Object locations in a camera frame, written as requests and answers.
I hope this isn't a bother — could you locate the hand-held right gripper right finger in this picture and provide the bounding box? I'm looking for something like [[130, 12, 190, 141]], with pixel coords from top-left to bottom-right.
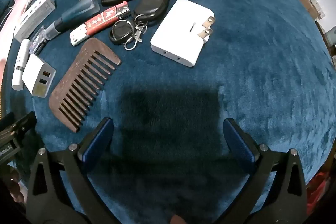
[[223, 118, 307, 224]]

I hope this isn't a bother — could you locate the person's left hand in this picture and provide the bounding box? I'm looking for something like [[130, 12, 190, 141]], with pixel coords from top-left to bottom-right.
[[7, 166, 27, 203]]

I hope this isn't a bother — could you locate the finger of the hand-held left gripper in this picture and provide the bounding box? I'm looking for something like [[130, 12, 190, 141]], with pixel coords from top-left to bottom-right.
[[0, 111, 37, 136]]

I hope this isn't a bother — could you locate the red bag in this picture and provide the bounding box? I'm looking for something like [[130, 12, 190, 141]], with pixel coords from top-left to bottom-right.
[[306, 172, 334, 214]]

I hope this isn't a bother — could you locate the black bottle tan cap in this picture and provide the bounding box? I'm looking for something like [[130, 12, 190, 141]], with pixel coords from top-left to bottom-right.
[[133, 0, 175, 24]]

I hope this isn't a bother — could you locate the red and white lighter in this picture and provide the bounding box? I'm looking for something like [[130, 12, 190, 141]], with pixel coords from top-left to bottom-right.
[[70, 1, 130, 45]]

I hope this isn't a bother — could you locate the white power adapter with prongs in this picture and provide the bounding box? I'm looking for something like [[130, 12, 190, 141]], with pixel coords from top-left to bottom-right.
[[150, 0, 216, 67]]

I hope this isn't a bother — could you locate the blue plush blanket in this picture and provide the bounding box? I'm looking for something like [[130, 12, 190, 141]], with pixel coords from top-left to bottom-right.
[[0, 0, 336, 224]]

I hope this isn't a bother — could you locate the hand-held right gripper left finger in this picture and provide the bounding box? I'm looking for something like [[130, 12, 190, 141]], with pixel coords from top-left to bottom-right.
[[25, 117, 124, 224]]

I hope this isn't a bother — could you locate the white lip balm tube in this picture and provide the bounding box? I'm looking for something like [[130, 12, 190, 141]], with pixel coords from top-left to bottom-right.
[[11, 39, 32, 90]]

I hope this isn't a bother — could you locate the clear blue spray bottle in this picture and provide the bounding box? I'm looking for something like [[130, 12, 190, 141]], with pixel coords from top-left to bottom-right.
[[43, 0, 101, 39]]

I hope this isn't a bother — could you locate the white usb charger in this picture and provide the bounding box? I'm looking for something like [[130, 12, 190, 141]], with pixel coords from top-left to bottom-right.
[[22, 54, 56, 98]]

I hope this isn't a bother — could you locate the white box with blue strip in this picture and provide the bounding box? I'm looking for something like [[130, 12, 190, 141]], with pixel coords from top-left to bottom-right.
[[13, 0, 56, 43]]

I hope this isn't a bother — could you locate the pack of batteries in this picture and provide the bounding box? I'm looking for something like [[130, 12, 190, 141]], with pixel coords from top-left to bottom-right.
[[29, 26, 50, 54]]

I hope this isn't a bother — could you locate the metal key ring clasp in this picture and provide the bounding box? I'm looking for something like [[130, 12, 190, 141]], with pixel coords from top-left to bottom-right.
[[124, 14, 148, 51]]

